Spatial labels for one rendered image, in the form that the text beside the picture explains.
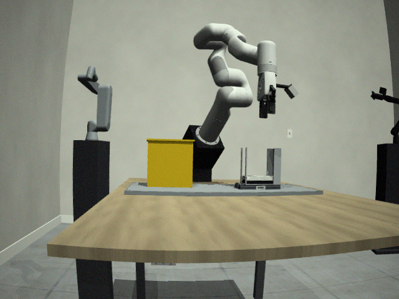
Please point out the yellow open-top bin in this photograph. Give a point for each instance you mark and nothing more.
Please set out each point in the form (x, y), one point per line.
(170, 163)

